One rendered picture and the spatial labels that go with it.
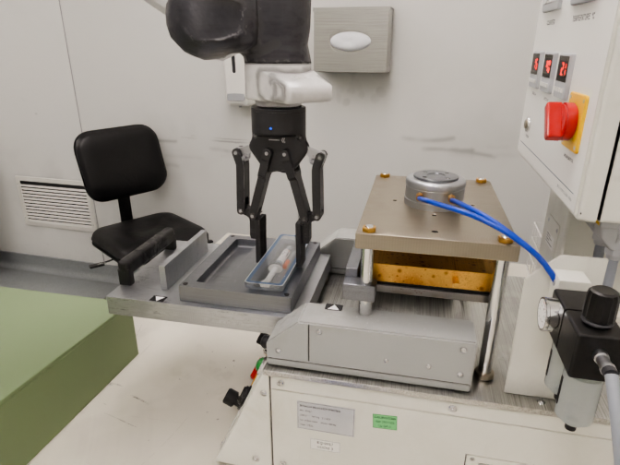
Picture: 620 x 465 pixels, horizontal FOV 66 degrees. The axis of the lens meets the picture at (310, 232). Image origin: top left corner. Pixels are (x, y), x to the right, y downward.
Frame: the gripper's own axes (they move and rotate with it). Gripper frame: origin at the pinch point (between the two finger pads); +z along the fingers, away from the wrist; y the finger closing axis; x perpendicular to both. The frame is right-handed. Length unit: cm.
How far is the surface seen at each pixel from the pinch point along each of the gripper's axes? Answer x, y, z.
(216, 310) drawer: 10.8, 6.3, 6.5
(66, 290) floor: -142, 170, 103
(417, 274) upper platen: 9.8, -20.4, -1.7
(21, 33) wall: -160, 183, -32
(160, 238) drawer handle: -2.6, 21.9, 2.5
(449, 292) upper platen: 9.7, -24.4, 0.3
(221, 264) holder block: -0.9, 10.3, 5.2
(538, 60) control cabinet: -9.2, -33.8, -26.2
